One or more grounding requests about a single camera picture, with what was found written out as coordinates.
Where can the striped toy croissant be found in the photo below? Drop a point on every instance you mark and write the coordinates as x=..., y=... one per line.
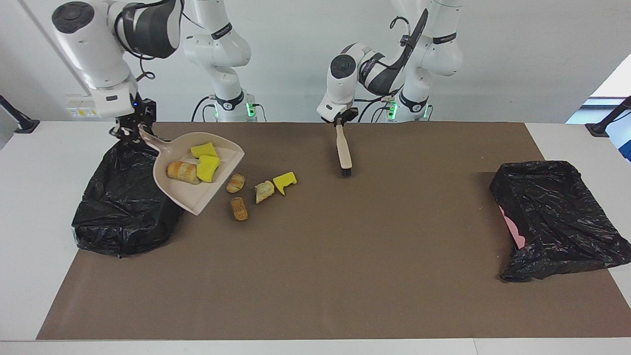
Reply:
x=182, y=172
x=235, y=183

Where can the pale flaky toy pastry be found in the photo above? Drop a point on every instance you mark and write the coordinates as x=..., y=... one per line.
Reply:
x=263, y=192

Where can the large yellow sponge piece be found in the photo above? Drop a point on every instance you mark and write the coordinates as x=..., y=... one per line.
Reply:
x=208, y=168

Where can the brown toy bread roll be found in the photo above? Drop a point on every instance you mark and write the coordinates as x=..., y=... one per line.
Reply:
x=239, y=209

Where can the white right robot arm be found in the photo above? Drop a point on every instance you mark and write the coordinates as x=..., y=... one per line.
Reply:
x=98, y=54

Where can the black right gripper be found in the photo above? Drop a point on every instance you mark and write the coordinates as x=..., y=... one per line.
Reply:
x=140, y=114

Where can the notched yellow sponge piece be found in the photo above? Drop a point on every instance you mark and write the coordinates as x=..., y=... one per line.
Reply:
x=283, y=183

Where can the white wall socket box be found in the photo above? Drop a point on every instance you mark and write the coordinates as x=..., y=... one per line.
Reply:
x=76, y=109

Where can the beige plastic dustpan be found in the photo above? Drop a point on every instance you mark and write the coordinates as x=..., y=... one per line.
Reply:
x=185, y=195

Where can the black bagged bin pink side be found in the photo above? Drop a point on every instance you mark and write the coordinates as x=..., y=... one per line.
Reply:
x=557, y=217

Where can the brown table mat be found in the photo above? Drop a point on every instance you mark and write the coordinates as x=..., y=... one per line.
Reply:
x=345, y=271

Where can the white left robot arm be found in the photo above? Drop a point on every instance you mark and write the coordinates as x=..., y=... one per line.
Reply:
x=335, y=96

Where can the small yellow sponge wedge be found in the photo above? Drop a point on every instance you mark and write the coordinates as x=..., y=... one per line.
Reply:
x=203, y=150

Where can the beige hand brush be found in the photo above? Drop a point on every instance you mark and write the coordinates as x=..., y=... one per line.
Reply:
x=343, y=153

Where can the black clamp stand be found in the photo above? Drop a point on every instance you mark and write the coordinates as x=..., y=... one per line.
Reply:
x=27, y=125
x=599, y=129

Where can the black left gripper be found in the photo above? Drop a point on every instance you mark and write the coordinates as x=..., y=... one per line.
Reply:
x=347, y=116

